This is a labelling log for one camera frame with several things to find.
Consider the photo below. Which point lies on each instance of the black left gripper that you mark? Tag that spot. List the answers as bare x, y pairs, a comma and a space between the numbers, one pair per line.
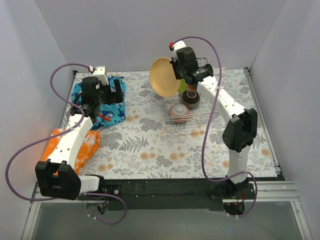
110, 92

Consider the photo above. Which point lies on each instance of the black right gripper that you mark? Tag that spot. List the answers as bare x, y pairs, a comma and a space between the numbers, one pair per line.
177, 69

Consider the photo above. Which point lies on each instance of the lime green plate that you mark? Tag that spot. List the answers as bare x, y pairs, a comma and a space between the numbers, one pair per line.
183, 86

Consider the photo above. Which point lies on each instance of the beige bear plate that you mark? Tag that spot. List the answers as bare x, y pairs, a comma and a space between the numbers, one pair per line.
162, 78

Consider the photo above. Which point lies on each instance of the brown rimmed cream bowl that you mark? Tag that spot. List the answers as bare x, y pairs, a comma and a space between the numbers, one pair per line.
191, 99

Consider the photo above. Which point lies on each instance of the floral patterned bowl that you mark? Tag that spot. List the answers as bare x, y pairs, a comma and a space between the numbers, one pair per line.
178, 113

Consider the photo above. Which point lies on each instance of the orange plate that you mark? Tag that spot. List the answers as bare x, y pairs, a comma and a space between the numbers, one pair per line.
191, 87

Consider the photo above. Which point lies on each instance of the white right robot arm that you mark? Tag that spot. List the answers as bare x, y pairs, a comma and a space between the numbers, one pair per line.
241, 123

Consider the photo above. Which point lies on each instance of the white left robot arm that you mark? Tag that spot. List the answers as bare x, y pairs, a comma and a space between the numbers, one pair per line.
56, 176

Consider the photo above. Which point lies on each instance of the blue shark print cloth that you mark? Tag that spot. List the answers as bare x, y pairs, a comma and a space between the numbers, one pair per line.
110, 115

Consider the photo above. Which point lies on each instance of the orange tie-dye cloth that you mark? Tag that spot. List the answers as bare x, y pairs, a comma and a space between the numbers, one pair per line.
90, 145

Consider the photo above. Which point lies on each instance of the floral tablecloth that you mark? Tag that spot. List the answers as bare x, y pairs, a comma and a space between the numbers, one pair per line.
145, 146

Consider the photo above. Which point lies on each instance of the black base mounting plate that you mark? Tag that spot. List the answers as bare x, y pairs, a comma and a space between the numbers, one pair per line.
168, 194

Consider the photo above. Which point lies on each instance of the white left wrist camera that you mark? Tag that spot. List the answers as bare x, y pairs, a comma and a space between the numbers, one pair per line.
100, 72

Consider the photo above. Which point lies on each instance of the chrome wire dish rack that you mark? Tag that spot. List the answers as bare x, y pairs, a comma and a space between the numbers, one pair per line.
198, 114

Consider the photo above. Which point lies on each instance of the aluminium frame rail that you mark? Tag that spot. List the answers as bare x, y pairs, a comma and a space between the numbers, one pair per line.
275, 213

